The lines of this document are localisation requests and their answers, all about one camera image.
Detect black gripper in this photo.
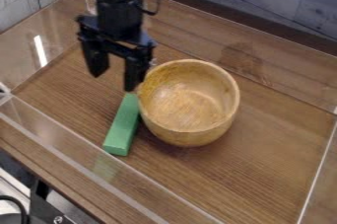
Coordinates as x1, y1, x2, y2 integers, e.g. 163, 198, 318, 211
77, 0, 159, 92

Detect round wooden bowl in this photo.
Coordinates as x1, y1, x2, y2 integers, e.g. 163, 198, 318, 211
138, 59, 242, 147

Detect green rectangular stick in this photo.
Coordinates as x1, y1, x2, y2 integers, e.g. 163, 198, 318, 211
103, 93, 141, 156

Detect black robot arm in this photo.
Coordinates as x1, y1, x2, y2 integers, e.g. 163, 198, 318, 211
77, 0, 160, 92

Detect clear acrylic front wall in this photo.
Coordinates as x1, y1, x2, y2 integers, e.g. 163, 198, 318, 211
0, 95, 223, 224

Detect black table leg bracket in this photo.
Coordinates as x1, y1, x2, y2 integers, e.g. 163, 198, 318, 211
30, 180, 74, 224

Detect black cable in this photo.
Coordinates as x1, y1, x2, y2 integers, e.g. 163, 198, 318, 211
0, 194, 31, 224

